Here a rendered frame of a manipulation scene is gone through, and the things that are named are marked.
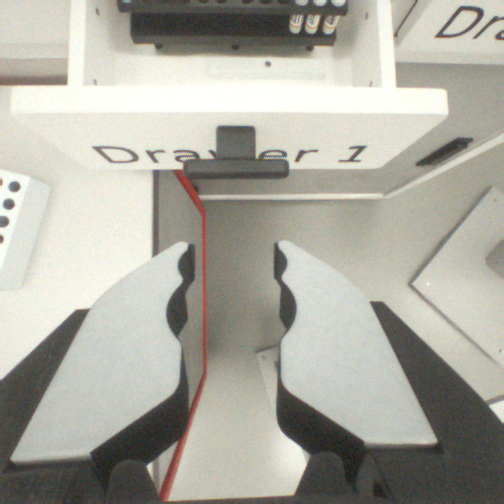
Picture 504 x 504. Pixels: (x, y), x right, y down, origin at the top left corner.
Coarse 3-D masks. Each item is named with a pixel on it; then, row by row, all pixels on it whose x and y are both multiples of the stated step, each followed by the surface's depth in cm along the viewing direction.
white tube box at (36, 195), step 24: (0, 192) 31; (24, 192) 31; (48, 192) 35; (0, 216) 31; (24, 216) 32; (0, 240) 32; (24, 240) 33; (0, 264) 31; (24, 264) 34; (0, 288) 31
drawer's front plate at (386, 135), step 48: (48, 96) 19; (96, 96) 19; (144, 96) 19; (192, 96) 19; (240, 96) 19; (288, 96) 20; (336, 96) 20; (384, 96) 20; (432, 96) 20; (96, 144) 24; (144, 144) 24; (192, 144) 24; (288, 144) 25; (336, 144) 25; (384, 144) 25
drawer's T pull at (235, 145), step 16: (224, 128) 21; (240, 128) 21; (224, 144) 21; (240, 144) 21; (192, 160) 21; (208, 160) 21; (224, 160) 21; (240, 160) 21; (256, 160) 21; (272, 160) 21; (192, 176) 21; (208, 176) 21; (224, 176) 21; (240, 176) 21; (256, 176) 21; (272, 176) 21
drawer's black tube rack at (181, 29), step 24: (144, 0) 24; (168, 0) 26; (216, 0) 26; (240, 0) 26; (264, 0) 26; (288, 0) 26; (144, 24) 26; (168, 24) 26; (192, 24) 26; (216, 24) 26; (240, 24) 26; (264, 24) 26; (288, 24) 26; (312, 48) 29
